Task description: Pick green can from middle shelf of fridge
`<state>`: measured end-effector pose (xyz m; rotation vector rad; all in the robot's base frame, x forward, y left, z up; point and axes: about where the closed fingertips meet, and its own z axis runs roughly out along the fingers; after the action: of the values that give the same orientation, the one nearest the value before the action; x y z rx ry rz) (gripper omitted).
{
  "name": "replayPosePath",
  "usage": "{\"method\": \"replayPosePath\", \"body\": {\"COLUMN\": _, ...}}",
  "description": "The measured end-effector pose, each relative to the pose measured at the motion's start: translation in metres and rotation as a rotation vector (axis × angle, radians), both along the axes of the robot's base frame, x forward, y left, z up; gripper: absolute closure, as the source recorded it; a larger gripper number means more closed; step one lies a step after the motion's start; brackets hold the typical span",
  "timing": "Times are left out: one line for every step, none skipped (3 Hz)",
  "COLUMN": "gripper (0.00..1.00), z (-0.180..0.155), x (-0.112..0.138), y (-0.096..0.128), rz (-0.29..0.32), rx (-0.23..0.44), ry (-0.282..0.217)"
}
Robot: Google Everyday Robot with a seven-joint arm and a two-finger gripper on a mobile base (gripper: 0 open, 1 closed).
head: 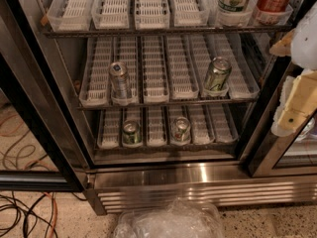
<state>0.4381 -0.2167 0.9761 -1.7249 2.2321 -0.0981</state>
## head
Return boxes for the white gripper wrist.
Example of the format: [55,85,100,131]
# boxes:
[269,30,317,137]

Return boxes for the green can shelf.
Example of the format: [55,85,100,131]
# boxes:
[203,57,232,91]

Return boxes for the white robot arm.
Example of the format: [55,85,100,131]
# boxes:
[269,2,317,137]

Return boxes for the green can bottom right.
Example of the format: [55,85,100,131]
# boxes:
[171,117,191,142]

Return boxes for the green can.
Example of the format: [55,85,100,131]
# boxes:
[171,117,191,142]
[123,120,142,145]

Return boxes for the stainless steel fridge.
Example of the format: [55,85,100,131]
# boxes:
[0,0,317,215]

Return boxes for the green can bottom left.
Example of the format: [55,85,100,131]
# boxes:
[123,120,142,145]

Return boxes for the silver blue can middle shelf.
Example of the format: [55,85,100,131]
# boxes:
[109,61,132,99]

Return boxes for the open fridge glass door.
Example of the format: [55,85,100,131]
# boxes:
[0,0,92,191]

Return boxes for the clear plastic bag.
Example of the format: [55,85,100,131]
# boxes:
[112,198,225,238]

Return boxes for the middle wire shelf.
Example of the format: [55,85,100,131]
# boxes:
[77,95,258,111]

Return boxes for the wire shelf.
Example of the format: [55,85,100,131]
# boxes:
[94,141,237,153]
[42,24,292,39]
[77,95,258,111]

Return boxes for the bottom wire shelf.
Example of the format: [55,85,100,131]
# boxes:
[94,141,237,153]

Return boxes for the top wire shelf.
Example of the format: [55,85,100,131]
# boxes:
[42,24,292,39]

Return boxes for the orange cable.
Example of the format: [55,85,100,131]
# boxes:
[43,191,59,238]

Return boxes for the black cables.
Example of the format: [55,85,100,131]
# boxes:
[0,191,58,238]

